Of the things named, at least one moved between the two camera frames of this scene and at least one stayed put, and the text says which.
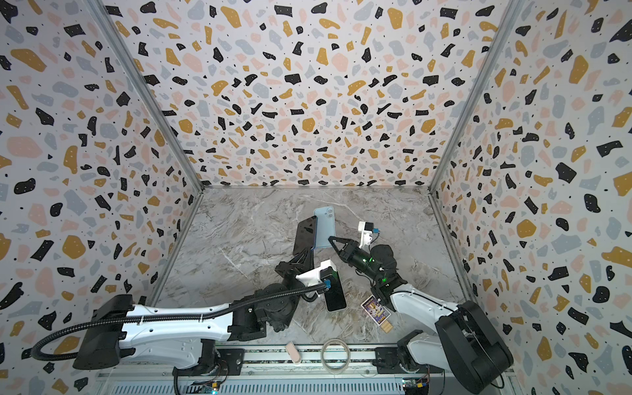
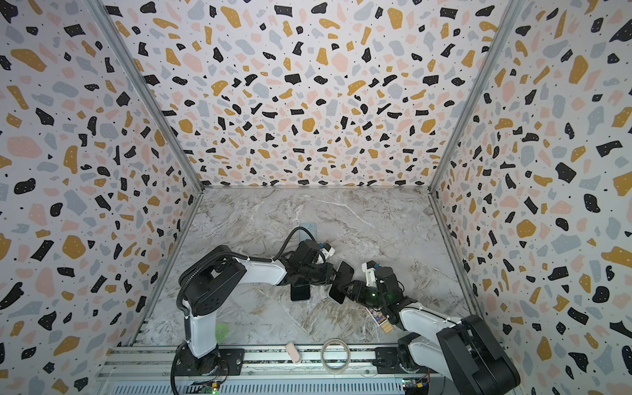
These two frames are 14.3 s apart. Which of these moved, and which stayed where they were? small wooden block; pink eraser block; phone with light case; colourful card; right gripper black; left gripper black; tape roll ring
Moved: right gripper black; left gripper black; phone with light case
Stayed: tape roll ring; colourful card; small wooden block; pink eraser block
